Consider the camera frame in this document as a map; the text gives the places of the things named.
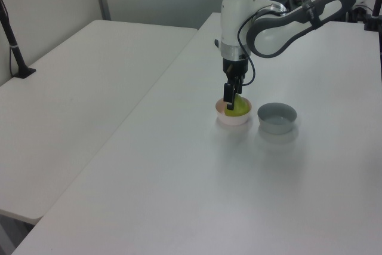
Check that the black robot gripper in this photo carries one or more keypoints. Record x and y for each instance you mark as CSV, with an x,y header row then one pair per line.
x,y
234,68

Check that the green pear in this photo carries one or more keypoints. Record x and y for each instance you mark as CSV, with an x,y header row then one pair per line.
x,y
240,108

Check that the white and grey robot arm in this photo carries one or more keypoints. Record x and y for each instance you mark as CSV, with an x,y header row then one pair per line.
x,y
268,31

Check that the pink bowl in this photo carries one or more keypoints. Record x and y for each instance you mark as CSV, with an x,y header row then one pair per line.
x,y
232,120

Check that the grey bowl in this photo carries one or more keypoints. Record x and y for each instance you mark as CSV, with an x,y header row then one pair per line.
x,y
277,117

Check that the black clamped pole stand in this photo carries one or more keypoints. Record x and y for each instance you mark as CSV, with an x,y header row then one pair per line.
x,y
373,16

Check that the black camera stand with clamp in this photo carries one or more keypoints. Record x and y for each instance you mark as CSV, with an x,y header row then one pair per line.
x,y
13,46

